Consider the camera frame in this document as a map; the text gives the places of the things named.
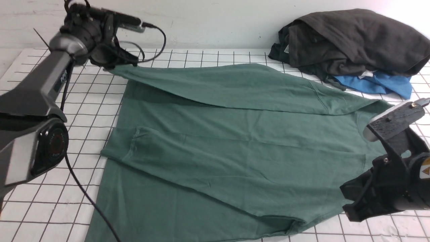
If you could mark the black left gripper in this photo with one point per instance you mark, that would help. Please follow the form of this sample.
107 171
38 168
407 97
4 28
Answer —
86 38

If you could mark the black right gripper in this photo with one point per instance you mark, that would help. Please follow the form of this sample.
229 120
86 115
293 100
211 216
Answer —
397 181

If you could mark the green long-sleeve top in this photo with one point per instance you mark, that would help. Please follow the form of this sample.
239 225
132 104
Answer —
230 153

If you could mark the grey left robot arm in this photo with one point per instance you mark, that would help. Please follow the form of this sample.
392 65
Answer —
34 138

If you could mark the blue garment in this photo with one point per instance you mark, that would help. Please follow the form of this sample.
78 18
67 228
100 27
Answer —
378 82

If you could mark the dark grey garment pile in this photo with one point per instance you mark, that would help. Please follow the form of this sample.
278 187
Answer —
350 42

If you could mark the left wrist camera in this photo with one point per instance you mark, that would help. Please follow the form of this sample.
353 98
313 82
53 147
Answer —
121 20

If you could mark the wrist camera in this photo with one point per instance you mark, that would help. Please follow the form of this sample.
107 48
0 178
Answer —
395 119
121 20

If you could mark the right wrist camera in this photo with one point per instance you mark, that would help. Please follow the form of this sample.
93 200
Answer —
395 119

